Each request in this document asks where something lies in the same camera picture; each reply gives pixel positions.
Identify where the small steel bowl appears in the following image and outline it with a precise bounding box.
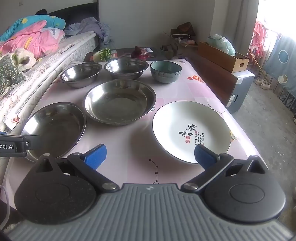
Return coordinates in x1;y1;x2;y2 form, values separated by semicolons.
60;62;102;89

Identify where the dark bed headboard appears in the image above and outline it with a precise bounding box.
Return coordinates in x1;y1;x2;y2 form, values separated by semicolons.
35;0;100;26

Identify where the dark flat printed box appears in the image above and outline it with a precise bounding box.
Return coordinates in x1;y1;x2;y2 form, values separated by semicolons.
83;47;162;63

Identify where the napa cabbage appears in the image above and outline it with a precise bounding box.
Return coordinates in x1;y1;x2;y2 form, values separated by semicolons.
92;48;113;62

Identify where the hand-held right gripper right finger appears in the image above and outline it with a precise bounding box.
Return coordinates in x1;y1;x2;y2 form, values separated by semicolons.
180;144;266;193

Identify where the white fluffy cloth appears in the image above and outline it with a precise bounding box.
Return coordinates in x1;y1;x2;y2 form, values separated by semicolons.
10;47;37;70

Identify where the shallow steel plate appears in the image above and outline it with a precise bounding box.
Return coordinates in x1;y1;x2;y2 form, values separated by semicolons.
20;102;87;163

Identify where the pink hanging garment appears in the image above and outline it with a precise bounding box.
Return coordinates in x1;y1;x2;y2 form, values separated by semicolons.
251;20;269;63

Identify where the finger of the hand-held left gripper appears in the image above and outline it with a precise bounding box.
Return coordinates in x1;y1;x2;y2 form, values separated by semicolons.
22;134;40;151

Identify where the pink and blue quilt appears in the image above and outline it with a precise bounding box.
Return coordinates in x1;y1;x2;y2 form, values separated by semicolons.
0;16;66;58

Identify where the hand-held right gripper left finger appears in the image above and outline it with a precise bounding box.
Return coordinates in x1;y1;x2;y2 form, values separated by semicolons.
32;144;120;193

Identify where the green floral pillow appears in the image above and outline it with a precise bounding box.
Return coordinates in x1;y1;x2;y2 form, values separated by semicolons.
0;56;27;96

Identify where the pink patterned tablecloth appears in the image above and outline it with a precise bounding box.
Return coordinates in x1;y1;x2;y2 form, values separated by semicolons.
2;58;270;186

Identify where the grey box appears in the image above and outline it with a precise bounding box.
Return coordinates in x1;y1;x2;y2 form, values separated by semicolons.
225;70;255;114

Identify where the red onion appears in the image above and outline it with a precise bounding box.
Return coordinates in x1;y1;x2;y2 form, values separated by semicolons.
131;46;149;58

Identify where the white ceramic plate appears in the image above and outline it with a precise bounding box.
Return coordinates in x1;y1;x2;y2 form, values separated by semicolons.
152;101;232;164

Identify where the long brown cardboard box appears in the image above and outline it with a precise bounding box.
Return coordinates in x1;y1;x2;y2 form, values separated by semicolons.
198;41;250;73

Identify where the blue cloth with circles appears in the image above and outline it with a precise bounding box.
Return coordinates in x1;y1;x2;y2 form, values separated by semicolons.
264;35;296;93

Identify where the brown wooden cabinet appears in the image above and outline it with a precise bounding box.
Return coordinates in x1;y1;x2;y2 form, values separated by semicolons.
185;50;238;114

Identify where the teal ceramic bowl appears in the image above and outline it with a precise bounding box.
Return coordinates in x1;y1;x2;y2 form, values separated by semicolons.
150;61;183;84

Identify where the brown paper bag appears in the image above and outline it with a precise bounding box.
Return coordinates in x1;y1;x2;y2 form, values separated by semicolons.
177;22;196;36

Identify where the grey-blue clothing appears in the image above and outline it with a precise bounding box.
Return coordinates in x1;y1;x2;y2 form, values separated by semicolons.
64;18;111;44

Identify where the mattress paper tag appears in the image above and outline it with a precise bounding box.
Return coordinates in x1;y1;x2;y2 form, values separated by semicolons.
5;115;20;131

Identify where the pale green plastic bag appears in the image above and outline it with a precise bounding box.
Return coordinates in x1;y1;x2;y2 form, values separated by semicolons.
207;34;236;56

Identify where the large steel basin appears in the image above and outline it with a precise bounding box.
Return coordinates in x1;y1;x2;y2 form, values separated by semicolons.
83;79;157;127

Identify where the white quilted mattress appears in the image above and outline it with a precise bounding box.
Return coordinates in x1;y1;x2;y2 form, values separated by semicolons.
0;30;97;139

